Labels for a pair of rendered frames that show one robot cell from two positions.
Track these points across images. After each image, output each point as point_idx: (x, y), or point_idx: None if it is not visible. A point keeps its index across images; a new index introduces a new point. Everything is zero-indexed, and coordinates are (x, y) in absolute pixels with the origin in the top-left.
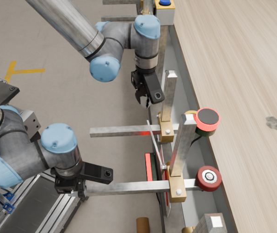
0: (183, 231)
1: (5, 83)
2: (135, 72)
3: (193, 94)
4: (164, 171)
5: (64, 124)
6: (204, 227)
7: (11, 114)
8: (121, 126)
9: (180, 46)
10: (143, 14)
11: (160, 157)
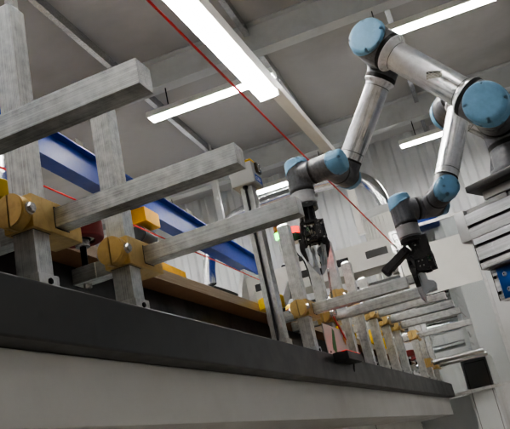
0: (341, 291)
1: (482, 179)
2: (318, 221)
3: (240, 304)
4: (333, 328)
5: (392, 195)
6: (331, 246)
7: (433, 181)
8: (362, 289)
9: (183, 281)
10: (145, 243)
11: (329, 340)
